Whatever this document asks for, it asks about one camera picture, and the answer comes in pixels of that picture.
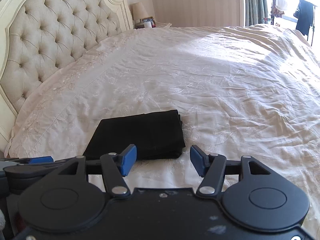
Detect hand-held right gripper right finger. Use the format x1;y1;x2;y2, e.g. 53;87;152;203
189;145;272;197

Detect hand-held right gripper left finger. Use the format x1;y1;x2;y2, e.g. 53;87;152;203
57;144;137;198

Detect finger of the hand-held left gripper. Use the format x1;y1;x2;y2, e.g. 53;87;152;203
15;156;54;167

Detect black pants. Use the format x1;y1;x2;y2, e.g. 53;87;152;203
82;109;186;161

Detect cream embroidered bedspread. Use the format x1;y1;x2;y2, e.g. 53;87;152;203
4;25;320;234

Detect cream tufted headboard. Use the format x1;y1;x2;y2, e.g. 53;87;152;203
0;0;134;153

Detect cream nightstand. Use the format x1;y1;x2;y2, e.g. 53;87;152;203
135;21;173;29

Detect beige table lamp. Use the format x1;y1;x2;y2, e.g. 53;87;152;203
131;2;148;22

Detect grey-green curtain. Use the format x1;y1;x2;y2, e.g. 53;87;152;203
244;0;270;27

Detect black hanging garment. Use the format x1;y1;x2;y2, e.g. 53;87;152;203
294;0;315;37

